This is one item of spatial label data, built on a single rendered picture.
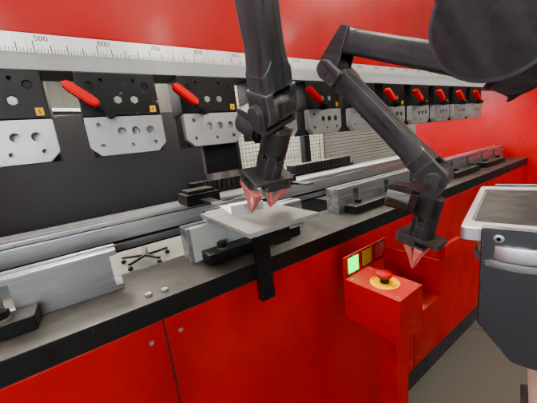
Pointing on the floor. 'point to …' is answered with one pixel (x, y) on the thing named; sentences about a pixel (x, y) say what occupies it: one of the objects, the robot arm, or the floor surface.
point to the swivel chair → (144, 255)
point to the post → (305, 149)
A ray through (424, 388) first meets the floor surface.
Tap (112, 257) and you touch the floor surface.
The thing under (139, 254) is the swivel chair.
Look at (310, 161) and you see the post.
